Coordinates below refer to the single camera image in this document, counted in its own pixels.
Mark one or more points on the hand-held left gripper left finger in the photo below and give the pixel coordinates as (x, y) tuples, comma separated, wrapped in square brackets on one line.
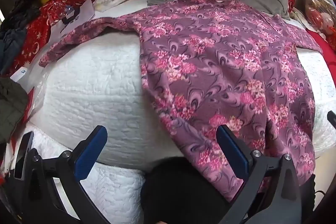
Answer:
[(88, 153)]

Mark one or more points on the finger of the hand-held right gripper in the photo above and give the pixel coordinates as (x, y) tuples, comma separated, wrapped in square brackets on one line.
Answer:
[(332, 119)]

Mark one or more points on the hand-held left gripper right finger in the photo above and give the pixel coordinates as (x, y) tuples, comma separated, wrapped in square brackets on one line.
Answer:
[(233, 153)]

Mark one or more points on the purple floral garment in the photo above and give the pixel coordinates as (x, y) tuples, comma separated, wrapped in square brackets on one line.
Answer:
[(210, 69)]

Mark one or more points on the pile of dark clothes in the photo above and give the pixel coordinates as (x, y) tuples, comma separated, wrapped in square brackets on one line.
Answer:
[(15, 37)]

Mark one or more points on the person's black trouser leg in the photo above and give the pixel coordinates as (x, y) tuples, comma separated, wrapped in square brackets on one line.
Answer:
[(178, 192)]

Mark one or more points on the olive green cloth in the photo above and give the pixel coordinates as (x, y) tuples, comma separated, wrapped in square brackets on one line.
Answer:
[(10, 108)]

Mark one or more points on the small white card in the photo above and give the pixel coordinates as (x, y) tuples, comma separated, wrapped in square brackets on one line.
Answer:
[(22, 74)]

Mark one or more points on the plastic wrapped plush toy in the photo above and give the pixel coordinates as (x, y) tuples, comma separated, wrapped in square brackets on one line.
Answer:
[(315, 8)]

